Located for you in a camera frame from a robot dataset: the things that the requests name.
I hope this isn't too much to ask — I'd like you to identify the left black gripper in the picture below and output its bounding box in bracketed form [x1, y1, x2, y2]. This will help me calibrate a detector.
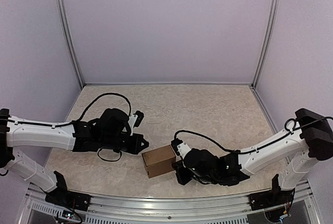
[100, 133, 149, 155]

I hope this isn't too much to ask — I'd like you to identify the brown cardboard box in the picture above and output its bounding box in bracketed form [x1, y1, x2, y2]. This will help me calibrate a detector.
[142, 145, 176, 179]

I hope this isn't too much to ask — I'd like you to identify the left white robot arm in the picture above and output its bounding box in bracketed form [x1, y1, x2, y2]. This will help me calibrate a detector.
[1, 109, 149, 206]

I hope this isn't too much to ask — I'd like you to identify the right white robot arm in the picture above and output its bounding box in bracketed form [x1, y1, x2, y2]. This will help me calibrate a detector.
[171, 108, 332, 205]

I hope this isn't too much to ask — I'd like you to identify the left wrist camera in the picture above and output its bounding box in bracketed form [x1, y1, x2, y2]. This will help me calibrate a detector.
[121, 111, 144, 135]

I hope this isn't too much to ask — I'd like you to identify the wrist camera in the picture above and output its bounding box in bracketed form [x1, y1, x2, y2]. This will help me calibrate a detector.
[171, 138, 191, 159]
[121, 111, 144, 135]

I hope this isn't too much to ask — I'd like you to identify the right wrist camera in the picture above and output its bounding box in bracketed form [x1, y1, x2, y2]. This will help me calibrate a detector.
[171, 138, 191, 159]

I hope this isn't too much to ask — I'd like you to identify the front aluminium frame rail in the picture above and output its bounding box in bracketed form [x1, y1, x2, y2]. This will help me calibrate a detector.
[14, 181, 323, 223]

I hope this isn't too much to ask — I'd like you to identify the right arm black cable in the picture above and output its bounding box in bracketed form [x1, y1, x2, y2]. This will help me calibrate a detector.
[173, 129, 240, 154]

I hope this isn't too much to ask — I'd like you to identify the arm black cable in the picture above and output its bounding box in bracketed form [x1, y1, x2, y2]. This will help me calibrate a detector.
[78, 93, 132, 162]
[173, 129, 240, 154]

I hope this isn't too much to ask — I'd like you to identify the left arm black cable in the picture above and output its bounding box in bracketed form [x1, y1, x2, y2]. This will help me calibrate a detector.
[78, 93, 132, 162]

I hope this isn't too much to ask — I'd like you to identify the back aluminium floor rail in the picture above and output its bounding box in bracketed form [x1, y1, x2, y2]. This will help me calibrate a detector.
[84, 82, 252, 87]

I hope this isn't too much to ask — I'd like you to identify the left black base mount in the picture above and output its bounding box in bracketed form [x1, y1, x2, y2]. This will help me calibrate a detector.
[45, 171, 92, 212]

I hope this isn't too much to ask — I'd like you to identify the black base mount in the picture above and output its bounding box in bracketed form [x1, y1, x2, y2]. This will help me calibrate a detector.
[45, 171, 92, 212]
[248, 174, 295, 210]

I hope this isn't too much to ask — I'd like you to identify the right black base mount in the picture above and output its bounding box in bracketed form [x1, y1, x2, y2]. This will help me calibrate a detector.
[248, 174, 295, 210]

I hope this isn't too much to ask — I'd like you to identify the left aluminium corner post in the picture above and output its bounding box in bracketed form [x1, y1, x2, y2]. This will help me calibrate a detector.
[56, 0, 85, 89]

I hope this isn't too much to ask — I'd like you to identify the aluminium corner post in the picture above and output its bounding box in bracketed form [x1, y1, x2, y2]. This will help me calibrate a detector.
[251, 0, 279, 90]
[56, 0, 85, 89]

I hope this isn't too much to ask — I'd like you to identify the right aluminium corner post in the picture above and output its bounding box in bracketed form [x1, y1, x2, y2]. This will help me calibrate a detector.
[251, 0, 279, 90]

